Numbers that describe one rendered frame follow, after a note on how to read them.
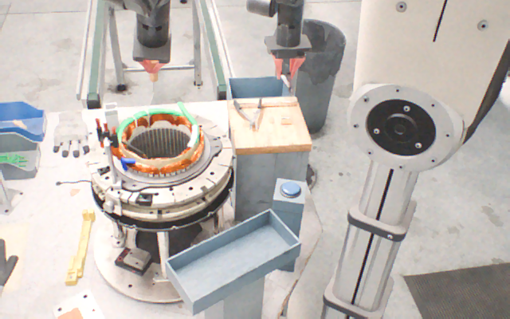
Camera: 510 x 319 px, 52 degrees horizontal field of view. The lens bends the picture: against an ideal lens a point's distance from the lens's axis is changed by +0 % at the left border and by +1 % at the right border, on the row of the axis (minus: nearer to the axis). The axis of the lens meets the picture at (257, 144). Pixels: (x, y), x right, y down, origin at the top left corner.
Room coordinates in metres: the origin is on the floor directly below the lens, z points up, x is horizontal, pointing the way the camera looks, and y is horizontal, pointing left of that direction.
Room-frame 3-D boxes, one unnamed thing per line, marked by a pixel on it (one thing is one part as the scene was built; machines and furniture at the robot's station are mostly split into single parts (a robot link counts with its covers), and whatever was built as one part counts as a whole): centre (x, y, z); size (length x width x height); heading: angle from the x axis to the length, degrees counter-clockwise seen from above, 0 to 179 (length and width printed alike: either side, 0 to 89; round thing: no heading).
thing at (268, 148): (1.05, -0.02, 1.05); 0.20 x 0.19 x 0.02; 11
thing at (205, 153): (0.88, 0.22, 1.05); 0.22 x 0.22 x 0.12
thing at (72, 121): (1.29, 0.60, 0.79); 0.24 x 0.12 x 0.02; 13
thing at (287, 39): (1.08, -0.06, 1.30); 0.10 x 0.07 x 0.07; 101
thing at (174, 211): (0.75, 0.15, 1.05); 0.09 x 0.04 x 0.01; 105
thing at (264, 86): (1.20, 0.01, 0.92); 0.17 x 0.11 x 0.28; 101
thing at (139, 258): (0.78, 0.28, 0.83); 0.05 x 0.04 x 0.02; 69
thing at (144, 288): (0.88, 0.22, 0.80); 0.39 x 0.39 x 0.01
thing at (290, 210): (0.84, -0.08, 0.91); 0.07 x 0.07 x 0.25; 83
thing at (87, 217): (0.83, 0.44, 0.80); 0.22 x 0.04 x 0.03; 6
